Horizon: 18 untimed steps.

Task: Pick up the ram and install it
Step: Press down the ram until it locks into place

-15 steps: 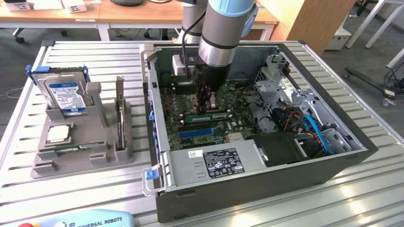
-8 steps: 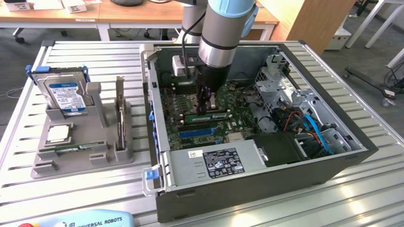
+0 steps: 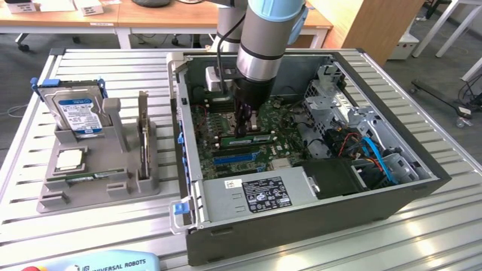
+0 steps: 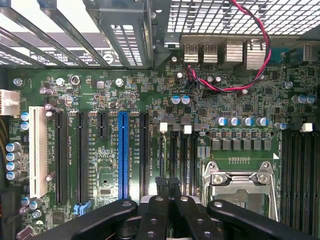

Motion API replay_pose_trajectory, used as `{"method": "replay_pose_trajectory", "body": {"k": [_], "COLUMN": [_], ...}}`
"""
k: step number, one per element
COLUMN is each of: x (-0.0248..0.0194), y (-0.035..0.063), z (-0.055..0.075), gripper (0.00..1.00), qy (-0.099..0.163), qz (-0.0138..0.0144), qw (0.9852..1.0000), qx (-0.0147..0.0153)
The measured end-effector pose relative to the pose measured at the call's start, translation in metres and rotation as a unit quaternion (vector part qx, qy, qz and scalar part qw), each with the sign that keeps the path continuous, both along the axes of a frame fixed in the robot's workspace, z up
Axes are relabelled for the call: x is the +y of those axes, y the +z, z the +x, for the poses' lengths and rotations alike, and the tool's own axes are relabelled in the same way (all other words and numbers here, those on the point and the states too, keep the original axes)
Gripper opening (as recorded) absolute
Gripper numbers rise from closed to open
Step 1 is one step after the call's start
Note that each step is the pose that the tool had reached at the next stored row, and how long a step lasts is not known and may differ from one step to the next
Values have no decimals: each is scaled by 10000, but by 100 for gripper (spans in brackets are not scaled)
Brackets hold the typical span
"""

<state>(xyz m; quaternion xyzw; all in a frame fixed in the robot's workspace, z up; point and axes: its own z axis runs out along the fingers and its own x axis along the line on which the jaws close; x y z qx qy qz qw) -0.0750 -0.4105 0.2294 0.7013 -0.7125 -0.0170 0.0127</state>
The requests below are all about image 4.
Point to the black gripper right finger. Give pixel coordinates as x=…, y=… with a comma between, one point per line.
x=197, y=225

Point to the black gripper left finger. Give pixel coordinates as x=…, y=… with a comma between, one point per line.
x=155, y=220

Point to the RAM slot with black latch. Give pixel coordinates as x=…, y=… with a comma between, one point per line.
x=296, y=175
x=175, y=150
x=195, y=155
x=316, y=175
x=287, y=175

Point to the RAM slot with white latch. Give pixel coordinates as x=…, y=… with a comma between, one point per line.
x=306, y=175
x=163, y=127
x=187, y=130

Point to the silver socket locking lever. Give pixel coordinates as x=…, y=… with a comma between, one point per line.
x=205, y=180
x=274, y=190

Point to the metal socket cover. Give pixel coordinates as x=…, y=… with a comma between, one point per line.
x=240, y=185

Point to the long black expansion slot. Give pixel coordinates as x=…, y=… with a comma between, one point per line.
x=61, y=157
x=82, y=157
x=144, y=155

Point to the blue expansion slot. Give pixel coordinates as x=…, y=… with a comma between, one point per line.
x=123, y=155

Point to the silver blue capacitor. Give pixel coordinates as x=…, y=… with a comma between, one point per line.
x=280, y=125
x=13, y=156
x=261, y=121
x=13, y=146
x=13, y=175
x=221, y=121
x=13, y=165
x=234, y=121
x=247, y=121
x=311, y=99
x=176, y=100
x=185, y=100
x=300, y=99

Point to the short black expansion slot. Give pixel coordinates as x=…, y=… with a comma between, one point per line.
x=102, y=125

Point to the green PC motherboard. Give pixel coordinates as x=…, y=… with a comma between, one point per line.
x=225, y=100

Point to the white PCI expansion slot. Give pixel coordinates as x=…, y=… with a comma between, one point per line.
x=38, y=150

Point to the silver USB port block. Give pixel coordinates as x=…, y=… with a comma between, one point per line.
x=191, y=52
x=210, y=52

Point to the tall silver port block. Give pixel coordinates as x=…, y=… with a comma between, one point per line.
x=234, y=53
x=255, y=55

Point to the black printed label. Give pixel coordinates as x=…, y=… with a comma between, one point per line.
x=75, y=58

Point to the wide metal slot cover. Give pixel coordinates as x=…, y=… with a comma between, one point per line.
x=125, y=37

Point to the white power connector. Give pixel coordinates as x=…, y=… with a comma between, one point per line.
x=8, y=102

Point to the dark metal PC case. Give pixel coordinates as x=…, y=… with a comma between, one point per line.
x=160, y=27

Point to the silver CPU socket frame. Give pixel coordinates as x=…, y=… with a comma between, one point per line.
x=240, y=166

